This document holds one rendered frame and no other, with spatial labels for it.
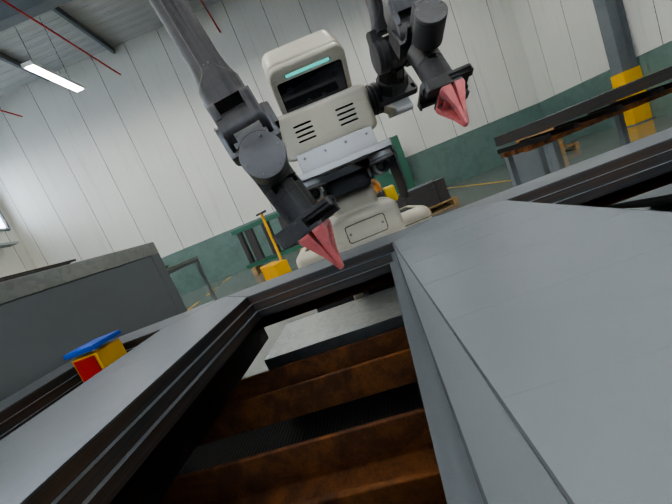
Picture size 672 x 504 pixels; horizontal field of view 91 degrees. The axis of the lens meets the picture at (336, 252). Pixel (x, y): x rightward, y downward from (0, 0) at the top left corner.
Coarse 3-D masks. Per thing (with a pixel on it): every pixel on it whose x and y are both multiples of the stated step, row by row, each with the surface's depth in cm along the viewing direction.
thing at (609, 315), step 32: (640, 256) 19; (544, 288) 20; (576, 288) 19; (608, 288) 18; (640, 288) 17; (480, 320) 20; (512, 320) 18; (544, 320) 17; (576, 320) 16; (608, 320) 15; (640, 320) 14; (480, 352) 17; (512, 352) 16; (544, 352) 15; (576, 352) 14; (608, 352) 13; (640, 352) 13; (512, 384) 14; (544, 384) 13
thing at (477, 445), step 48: (528, 192) 49; (576, 192) 48; (288, 288) 56; (336, 288) 54; (144, 336) 61; (240, 336) 48; (432, 336) 20; (48, 384) 54; (192, 384) 36; (432, 384) 18; (480, 384) 15; (0, 432) 46; (144, 432) 29; (432, 432) 17; (480, 432) 12; (48, 480) 22; (96, 480) 24; (480, 480) 11; (528, 480) 10
